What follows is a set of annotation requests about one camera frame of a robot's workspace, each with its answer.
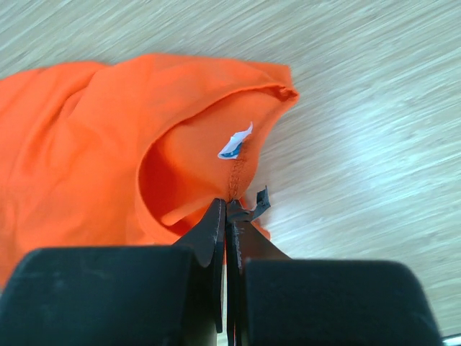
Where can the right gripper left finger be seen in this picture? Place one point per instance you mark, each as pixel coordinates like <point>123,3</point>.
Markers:
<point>141,295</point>

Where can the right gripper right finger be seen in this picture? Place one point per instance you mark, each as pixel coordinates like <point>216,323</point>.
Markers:
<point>274,299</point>

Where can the orange t shirt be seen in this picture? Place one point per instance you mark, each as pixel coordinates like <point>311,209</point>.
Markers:
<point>129,154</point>

